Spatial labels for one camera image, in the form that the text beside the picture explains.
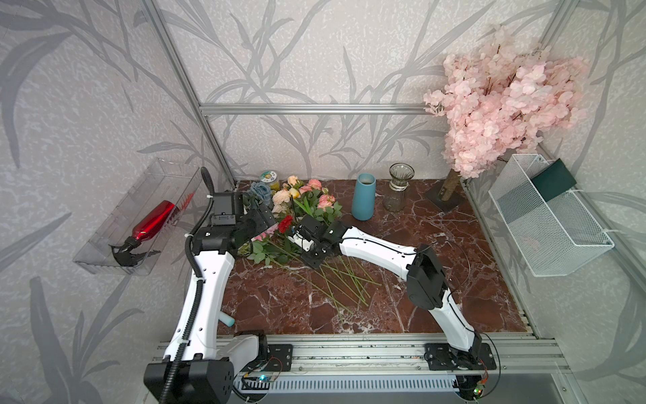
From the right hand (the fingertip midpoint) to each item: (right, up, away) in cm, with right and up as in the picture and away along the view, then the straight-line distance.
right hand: (308, 254), depth 86 cm
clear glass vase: (+36, +19, +28) cm, 50 cm away
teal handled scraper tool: (-25, -19, -7) cm, 32 cm away
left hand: (-12, +13, -11) cm, 21 cm away
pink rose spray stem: (+3, +16, +19) cm, 25 cm away
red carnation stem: (-9, +10, +6) cm, 15 cm away
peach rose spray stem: (-12, +20, +13) cm, 26 cm away
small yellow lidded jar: (-21, +30, +25) cm, 45 cm away
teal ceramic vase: (+20, +19, +12) cm, 31 cm away
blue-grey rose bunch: (-20, +23, +13) cm, 33 cm away
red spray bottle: (-40, +6, -27) cm, 48 cm away
